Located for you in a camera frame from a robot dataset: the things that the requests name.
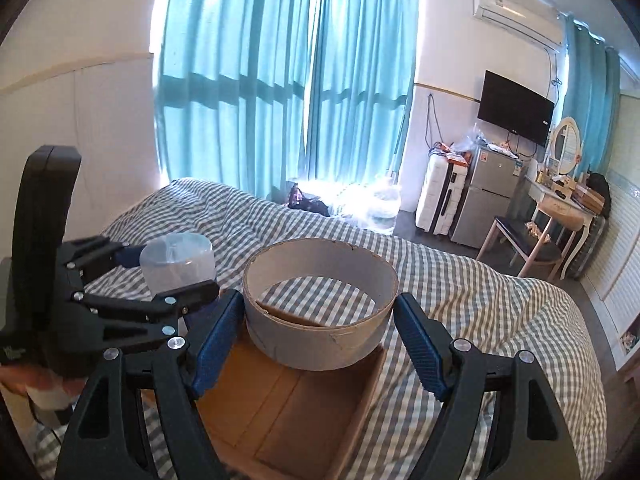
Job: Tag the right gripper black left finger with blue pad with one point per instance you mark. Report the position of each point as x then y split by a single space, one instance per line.
139 407

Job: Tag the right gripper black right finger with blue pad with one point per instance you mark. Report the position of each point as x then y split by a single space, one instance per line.
528 437

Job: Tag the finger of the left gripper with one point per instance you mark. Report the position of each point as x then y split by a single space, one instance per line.
124 323
92 257

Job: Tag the clear plastic jar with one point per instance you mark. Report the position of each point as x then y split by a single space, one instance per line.
177 260

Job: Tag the person's left hand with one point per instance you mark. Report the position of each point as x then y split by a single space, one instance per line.
17 378

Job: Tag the brown cardboard box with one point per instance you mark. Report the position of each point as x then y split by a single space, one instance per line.
269 421

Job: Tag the white louvred wardrobe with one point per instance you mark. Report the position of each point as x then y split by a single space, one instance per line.
612 280

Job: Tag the dark bag by window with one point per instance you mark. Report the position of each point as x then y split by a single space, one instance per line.
297 200

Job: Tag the silver mini fridge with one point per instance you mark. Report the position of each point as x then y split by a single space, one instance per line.
486 195

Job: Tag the white dressing table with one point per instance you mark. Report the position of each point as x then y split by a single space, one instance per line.
586 229

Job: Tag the left teal curtain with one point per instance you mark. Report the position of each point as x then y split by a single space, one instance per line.
230 87

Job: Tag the black backpack on table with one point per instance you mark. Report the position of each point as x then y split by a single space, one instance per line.
599 184

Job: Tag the white suitcase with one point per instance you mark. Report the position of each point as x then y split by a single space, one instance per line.
441 193

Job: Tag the clear water jug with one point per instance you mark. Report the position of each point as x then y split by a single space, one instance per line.
383 208

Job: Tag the oval vanity mirror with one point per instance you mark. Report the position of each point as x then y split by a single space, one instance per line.
565 147

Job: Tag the right teal curtain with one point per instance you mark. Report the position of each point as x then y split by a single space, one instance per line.
361 88

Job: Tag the teal side curtain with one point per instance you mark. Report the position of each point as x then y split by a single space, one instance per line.
592 95

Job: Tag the white air conditioner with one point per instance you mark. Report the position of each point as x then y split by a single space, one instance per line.
521 22

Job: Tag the black wall television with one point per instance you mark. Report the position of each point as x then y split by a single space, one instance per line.
515 108

